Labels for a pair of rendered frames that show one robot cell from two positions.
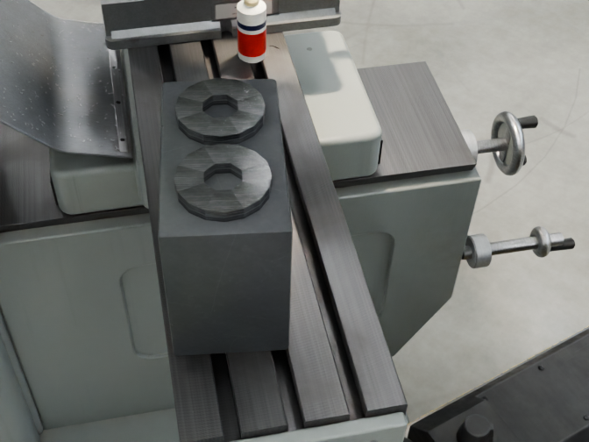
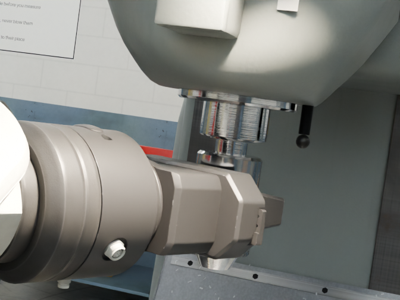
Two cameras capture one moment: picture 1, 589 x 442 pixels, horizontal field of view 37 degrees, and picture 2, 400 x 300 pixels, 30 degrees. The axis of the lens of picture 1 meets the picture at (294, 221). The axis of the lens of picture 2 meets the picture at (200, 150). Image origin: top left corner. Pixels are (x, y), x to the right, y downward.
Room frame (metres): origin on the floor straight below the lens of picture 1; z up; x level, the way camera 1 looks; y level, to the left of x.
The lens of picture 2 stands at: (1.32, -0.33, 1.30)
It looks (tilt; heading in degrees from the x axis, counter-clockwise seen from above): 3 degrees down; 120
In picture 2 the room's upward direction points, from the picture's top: 8 degrees clockwise
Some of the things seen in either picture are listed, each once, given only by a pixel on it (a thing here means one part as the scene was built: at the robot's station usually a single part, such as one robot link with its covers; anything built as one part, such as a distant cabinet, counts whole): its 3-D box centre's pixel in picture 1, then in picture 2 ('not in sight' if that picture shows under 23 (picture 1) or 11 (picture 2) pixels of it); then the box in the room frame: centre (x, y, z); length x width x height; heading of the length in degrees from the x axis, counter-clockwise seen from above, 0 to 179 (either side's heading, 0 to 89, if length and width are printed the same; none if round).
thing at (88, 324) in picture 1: (231, 253); not in sight; (1.08, 0.12, 0.46); 0.80 x 0.30 x 0.60; 103
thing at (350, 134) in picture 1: (209, 109); not in sight; (1.07, 0.14, 0.82); 0.50 x 0.35 x 0.12; 103
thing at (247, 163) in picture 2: not in sight; (229, 161); (1.07, 0.14, 1.26); 0.05 x 0.05 x 0.01
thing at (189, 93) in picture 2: not in sight; (237, 99); (1.07, 0.14, 1.31); 0.09 x 0.09 x 0.01
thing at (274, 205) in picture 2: not in sight; (256, 212); (1.10, 0.13, 1.23); 0.06 x 0.02 x 0.03; 78
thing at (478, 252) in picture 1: (519, 245); not in sight; (1.06, -0.41, 0.54); 0.22 x 0.06 x 0.06; 103
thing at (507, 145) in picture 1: (488, 146); not in sight; (1.19, -0.35, 0.66); 0.16 x 0.12 x 0.12; 103
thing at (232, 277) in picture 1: (225, 211); not in sight; (0.63, 0.07, 1.06); 0.22 x 0.12 x 0.20; 6
